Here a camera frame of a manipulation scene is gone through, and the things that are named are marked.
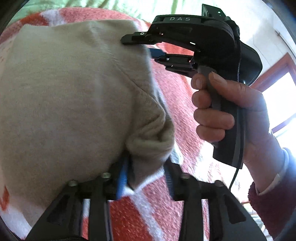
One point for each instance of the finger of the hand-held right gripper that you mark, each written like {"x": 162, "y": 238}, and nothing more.
{"x": 175, "y": 62}
{"x": 138, "y": 38}

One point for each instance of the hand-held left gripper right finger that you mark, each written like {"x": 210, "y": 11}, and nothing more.
{"x": 170, "y": 183}

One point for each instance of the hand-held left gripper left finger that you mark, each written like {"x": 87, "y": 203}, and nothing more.
{"x": 121, "y": 183}

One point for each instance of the beige knit sweater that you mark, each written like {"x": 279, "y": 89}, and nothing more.
{"x": 69, "y": 92}

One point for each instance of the person's right forearm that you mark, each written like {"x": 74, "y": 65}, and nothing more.
{"x": 277, "y": 204}

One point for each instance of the person's right hand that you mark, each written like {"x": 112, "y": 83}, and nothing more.
{"x": 254, "y": 115}

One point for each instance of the green bed sheet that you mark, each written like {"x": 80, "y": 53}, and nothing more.
{"x": 115, "y": 7}

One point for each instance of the orange white patterned blanket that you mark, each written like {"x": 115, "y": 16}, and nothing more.
{"x": 185, "y": 115}

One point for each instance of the red framed window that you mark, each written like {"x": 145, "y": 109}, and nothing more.
{"x": 272, "y": 71}

